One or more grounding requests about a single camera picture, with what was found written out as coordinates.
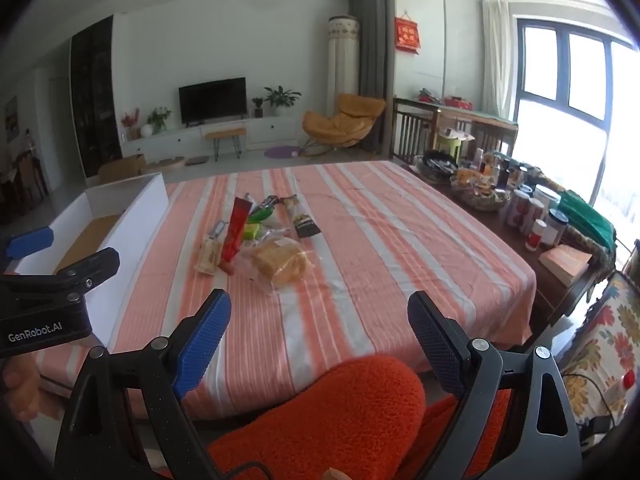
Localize dark glass display cabinet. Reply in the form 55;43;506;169
69;15;124;179

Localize white television cabinet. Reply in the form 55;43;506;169
121;112;309;161

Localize white curtain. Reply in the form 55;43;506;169
481;0;516;124

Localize covered standing air conditioner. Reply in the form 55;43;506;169
327;16;360;134

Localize floral woven blanket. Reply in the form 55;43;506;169
557;269;640;437

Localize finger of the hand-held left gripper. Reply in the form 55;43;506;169
0;247;121;306
0;226;55;275

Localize small wooden bench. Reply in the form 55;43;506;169
204;127;248;161

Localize green cloth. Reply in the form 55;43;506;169
557;188;616;251

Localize person's left hand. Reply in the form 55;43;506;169
0;358;44;413

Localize brown cardboard box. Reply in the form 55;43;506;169
97;154;146;184

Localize beige cracker packet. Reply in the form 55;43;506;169
199;239;222;275

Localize bread loaf in clear bag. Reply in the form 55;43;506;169
235;237;310;297

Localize long red snack packet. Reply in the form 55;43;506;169
219;196;251;275

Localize white cardboard box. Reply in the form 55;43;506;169
12;172;169;352

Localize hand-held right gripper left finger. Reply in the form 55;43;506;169
54;288;233;480

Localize black flat television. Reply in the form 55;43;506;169
178;77;247;125

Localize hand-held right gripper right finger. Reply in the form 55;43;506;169
407;290;583;480

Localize framed wall picture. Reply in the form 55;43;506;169
3;95;20;142

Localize green plastic stool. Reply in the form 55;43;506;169
434;137;464;159

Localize grey curtain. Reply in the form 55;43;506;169
348;0;389;154

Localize pink paperback book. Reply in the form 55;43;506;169
538;243;594;289

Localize leafy plant in vase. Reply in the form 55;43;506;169
146;106;172;135

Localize dark wooden side table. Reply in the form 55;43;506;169
400;159;609;322

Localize wooden slatted bench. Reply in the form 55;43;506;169
391;97;520;167

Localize red wall calendar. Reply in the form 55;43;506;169
394;16;421;53

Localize orange striped tablecloth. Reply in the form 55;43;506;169
35;160;537;421

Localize black tray of packets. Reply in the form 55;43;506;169
414;152;459;181

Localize wooden dining chairs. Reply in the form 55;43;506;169
0;152;49;222

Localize red flower arrangement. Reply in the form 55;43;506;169
120;108;141;141

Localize orange fleece clothing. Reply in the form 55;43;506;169
207;354;516;480

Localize orange lounge chair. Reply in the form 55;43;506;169
301;93;388;157

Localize large potted green plant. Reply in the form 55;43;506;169
263;85;302;117

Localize long black candy packet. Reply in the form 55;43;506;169
281;195;321;239

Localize large dark-framed window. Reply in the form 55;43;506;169
512;17;640;243

